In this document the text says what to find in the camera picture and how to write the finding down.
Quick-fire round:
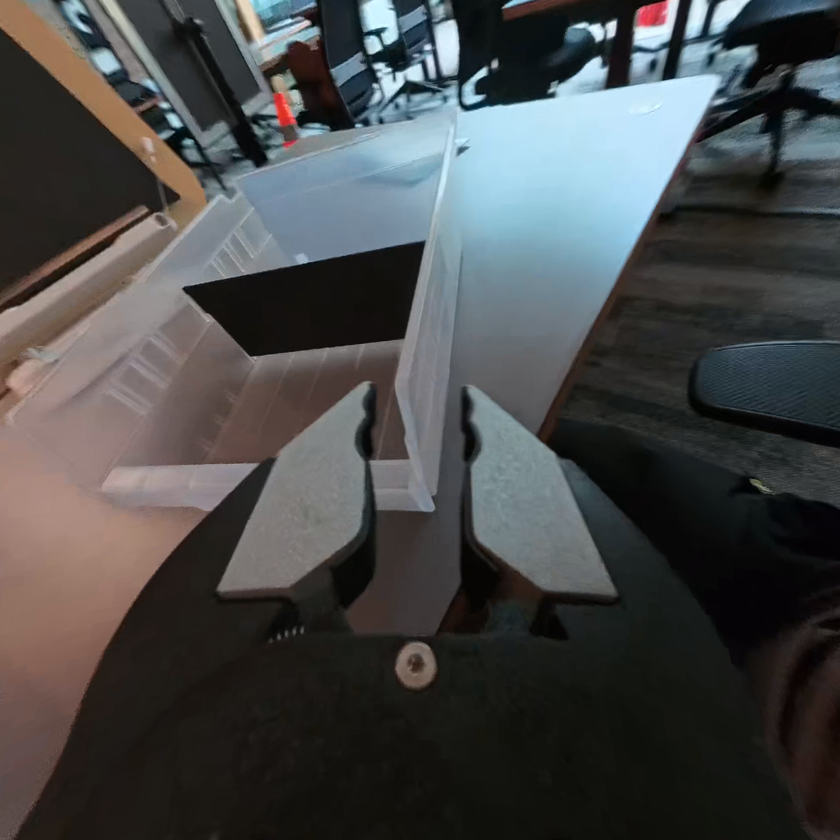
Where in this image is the person's black clothing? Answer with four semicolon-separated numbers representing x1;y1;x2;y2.
548;420;840;840

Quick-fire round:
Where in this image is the brown wooden table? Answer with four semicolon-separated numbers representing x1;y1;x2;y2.
502;0;693;89

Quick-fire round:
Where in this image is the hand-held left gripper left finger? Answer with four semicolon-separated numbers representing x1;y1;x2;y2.
215;382;379;608

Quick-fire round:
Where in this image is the orange traffic cone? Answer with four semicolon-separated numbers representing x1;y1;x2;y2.
271;91;299;148

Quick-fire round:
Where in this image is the black divider panel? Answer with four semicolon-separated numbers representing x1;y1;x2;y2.
182;241;427;358

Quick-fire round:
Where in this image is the clear plastic bin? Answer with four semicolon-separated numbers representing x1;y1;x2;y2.
10;108;463;514

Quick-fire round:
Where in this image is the black tripod stand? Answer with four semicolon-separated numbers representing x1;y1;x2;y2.
167;13;271;168

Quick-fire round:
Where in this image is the black monitor with tan frame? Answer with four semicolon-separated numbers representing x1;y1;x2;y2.
0;0;210;395

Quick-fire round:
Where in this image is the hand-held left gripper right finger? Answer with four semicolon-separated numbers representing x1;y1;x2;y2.
459;385;620;605

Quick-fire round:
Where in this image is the black mesh chair seat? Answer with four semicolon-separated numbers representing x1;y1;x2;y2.
688;340;840;448

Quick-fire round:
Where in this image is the black office chair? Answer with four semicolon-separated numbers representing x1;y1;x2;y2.
456;0;599;111
318;0;455;127
699;0;840;193

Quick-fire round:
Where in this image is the grey partition panel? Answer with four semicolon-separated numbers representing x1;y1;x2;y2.
115;0;263;129

